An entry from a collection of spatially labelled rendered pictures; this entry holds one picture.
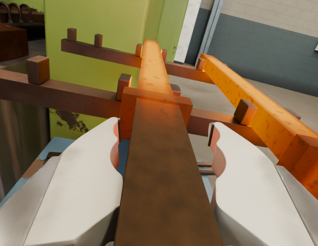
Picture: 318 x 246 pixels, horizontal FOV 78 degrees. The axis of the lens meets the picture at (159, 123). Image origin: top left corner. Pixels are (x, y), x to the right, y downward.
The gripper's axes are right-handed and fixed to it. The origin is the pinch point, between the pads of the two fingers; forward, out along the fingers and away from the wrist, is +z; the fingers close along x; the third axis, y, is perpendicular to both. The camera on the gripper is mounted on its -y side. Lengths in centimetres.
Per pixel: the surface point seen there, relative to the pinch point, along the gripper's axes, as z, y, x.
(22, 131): 35, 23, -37
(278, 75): 578, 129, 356
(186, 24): 552, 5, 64
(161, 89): 4.3, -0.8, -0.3
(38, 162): 21.7, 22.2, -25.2
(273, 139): 2.3, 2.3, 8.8
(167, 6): 87, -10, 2
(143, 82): 5.1, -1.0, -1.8
